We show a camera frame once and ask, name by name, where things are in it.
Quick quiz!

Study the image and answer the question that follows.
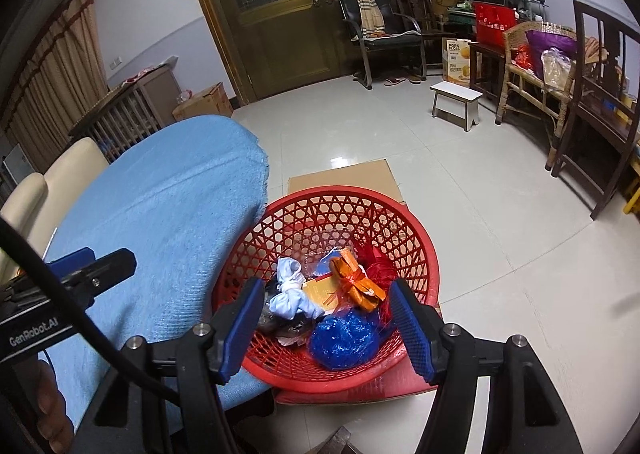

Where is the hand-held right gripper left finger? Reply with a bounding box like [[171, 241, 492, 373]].
[[75, 278, 266, 454]]

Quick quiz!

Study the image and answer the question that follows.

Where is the red plastic bag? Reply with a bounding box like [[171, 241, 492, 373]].
[[357, 239, 401, 325]]

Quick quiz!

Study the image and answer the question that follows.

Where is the black metal chair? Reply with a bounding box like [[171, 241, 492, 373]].
[[338, 0, 426, 87]]

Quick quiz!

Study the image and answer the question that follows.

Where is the yellow printed box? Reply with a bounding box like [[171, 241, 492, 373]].
[[441, 38, 476, 87]]

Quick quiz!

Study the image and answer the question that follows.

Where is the cream leather sofa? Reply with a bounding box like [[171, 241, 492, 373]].
[[0, 138, 108, 275]]

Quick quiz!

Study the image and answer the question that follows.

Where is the small white stool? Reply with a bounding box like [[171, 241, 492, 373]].
[[431, 81, 483, 132]]

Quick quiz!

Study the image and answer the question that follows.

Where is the blue plastic bag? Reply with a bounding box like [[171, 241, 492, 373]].
[[309, 311, 382, 370]]

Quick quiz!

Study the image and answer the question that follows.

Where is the black cable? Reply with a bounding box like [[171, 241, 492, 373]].
[[0, 219, 183, 407]]

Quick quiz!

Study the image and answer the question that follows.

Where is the brown cardboard box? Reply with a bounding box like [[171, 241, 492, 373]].
[[172, 82, 234, 122]]

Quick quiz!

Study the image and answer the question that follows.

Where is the clear plastic bag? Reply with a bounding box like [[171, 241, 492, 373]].
[[541, 48, 573, 87]]

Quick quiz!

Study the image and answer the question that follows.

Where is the flat cardboard sheet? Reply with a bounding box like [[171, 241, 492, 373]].
[[274, 159, 441, 405]]

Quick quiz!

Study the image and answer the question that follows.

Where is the red plastic basket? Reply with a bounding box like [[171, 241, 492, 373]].
[[212, 186, 441, 395]]

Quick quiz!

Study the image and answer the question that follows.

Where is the wooden slatted crib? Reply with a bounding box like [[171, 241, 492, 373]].
[[70, 66, 181, 165]]

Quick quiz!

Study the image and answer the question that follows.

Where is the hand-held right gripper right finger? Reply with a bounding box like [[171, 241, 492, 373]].
[[389, 279, 583, 454]]

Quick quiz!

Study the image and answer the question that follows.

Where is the wooden double door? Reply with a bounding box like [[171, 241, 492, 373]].
[[177, 0, 426, 104]]

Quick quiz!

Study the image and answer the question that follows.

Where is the person's left hand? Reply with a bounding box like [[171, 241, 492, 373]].
[[37, 361, 76, 452]]

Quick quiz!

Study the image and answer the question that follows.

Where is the beige curtain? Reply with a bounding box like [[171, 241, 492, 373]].
[[0, 0, 108, 145]]

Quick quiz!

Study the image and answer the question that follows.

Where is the wicker chair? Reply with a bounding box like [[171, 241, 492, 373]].
[[495, 21, 608, 169]]

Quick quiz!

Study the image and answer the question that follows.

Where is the dark wooden armchair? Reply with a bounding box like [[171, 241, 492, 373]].
[[392, 0, 456, 52]]

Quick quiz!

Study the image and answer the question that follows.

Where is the orange wrapper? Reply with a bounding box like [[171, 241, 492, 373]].
[[329, 254, 388, 315]]

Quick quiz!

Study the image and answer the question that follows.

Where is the red gift bag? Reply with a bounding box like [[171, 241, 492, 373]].
[[474, 4, 517, 45]]

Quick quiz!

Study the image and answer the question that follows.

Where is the striped beige scarf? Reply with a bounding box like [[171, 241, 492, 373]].
[[352, 0, 386, 42]]

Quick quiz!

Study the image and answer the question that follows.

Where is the tall dark wooden chair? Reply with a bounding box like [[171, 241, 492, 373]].
[[550, 0, 640, 219]]

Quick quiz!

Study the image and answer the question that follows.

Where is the light blue knotted cloth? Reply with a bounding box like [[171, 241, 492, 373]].
[[267, 258, 326, 322]]

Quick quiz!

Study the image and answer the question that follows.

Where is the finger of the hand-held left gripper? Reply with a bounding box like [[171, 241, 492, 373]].
[[52, 249, 137, 307], [44, 247, 96, 279]]

